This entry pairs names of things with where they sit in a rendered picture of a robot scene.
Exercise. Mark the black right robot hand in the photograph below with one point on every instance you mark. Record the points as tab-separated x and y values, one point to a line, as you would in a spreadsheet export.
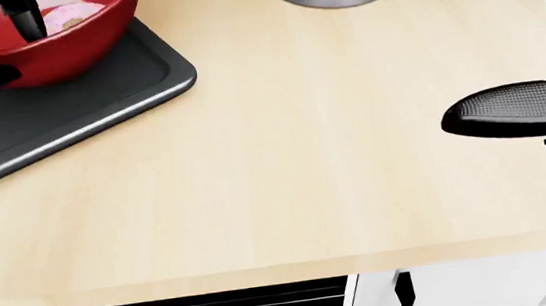
510	115

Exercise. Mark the white cabinet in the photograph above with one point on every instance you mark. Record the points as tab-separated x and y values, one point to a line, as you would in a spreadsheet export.
472	286

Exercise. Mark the pink frosted donut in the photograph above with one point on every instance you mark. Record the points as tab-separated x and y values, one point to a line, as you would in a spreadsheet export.
68	15

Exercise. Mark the red bowl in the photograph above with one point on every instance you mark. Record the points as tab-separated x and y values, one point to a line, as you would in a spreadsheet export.
72	44

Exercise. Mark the dark grey tray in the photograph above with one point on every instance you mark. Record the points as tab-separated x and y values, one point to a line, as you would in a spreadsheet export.
47	107

